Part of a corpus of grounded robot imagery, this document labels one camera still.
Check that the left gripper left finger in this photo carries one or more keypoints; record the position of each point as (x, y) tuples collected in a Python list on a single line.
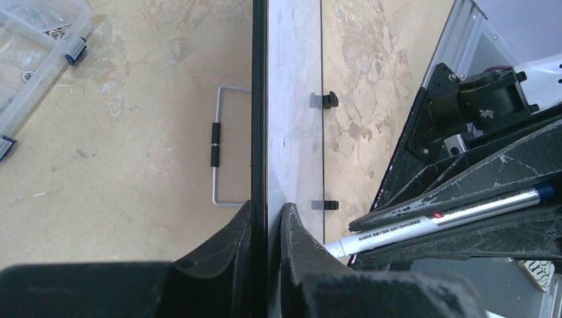
[(213, 279)]

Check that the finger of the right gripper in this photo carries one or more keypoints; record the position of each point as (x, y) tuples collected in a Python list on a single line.
[(530, 234), (526, 161)]

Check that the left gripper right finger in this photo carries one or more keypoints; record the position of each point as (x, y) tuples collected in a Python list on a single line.
[(307, 270)]

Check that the white marker pen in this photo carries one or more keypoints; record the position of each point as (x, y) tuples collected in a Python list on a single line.
[(437, 221)]

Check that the white whiteboard black frame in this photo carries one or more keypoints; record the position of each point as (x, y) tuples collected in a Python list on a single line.
[(287, 135)]

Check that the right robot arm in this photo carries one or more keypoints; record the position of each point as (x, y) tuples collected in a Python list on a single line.
[(465, 141)]

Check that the clear plastic screw box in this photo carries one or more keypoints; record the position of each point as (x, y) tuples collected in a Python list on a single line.
[(38, 40)]

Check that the aluminium rail frame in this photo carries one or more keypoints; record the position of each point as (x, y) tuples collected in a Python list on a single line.
[(469, 43)]

